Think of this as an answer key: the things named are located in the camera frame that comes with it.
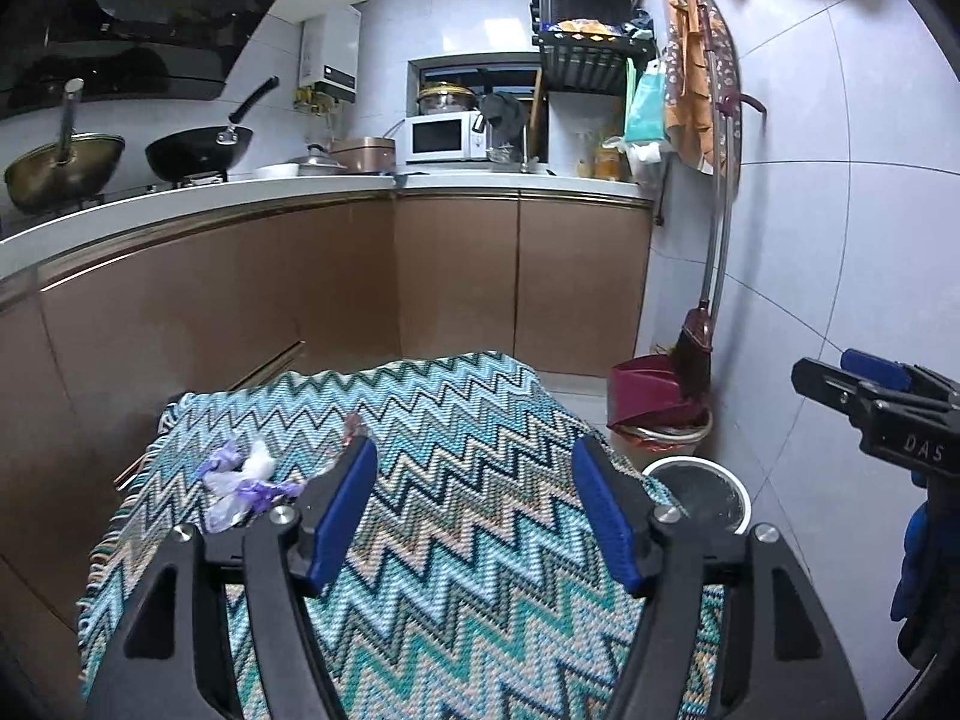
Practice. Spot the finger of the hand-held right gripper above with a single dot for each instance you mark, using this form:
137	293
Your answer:
825	384
874	369

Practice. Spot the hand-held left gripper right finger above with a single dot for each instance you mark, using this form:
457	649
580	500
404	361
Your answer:
607	532

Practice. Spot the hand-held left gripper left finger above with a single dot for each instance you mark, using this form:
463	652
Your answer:
341	532

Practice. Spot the purple candy wrapper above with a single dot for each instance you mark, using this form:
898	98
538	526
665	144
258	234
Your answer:
219	460
259	495

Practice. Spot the brown foil wrapper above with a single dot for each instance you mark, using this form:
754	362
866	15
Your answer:
354	431

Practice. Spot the grey trash bin white rim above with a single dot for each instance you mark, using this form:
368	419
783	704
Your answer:
701	491

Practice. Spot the white plastic wrapper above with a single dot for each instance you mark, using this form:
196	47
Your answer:
259	461

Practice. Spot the purple white wrappers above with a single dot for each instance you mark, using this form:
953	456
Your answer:
225	511

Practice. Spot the beige trash bin red liner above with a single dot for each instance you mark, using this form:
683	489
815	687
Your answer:
660	441

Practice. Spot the person's right hand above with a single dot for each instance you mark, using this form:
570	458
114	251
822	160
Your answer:
915	570

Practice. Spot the zigzag knitted blanket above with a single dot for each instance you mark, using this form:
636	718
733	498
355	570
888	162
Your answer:
465	465

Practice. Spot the maroon broom and dustpan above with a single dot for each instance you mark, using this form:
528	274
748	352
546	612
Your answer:
645	390

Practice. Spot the brown kitchen base cabinet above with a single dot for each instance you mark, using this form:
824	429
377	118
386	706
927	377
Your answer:
450	277

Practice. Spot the white plastic bag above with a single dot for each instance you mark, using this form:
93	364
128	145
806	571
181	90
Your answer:
646	152

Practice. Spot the orange jar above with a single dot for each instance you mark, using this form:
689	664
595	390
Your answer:
609	163

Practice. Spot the teal plastic bag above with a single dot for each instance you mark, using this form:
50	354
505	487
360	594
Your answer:
645	105

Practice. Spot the floral brown apron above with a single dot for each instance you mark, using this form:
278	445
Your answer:
709	67

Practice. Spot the steel pot lid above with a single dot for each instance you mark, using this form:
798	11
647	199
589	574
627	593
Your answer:
316	163

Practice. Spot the copper rice pot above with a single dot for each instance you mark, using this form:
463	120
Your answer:
364	154

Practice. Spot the wooden cutting board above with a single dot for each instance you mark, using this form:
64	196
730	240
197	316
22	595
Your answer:
538	120

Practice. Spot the glass jar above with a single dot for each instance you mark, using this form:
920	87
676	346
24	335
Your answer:
506	146

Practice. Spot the black dish rack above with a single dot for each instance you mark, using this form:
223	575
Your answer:
577	67

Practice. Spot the black wok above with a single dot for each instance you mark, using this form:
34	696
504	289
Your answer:
195	154

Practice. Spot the white microwave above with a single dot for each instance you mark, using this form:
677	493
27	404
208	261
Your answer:
439	136

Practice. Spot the grey cloth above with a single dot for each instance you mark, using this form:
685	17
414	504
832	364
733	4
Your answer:
504	109

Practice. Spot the yellow snack packet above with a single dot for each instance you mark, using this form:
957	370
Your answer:
589	28

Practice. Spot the brass wok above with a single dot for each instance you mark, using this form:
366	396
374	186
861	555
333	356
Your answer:
64	172

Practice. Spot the white water heater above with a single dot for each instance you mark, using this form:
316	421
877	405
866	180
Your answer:
330	52

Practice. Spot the black glass range hood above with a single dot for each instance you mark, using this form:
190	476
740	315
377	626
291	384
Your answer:
150	15

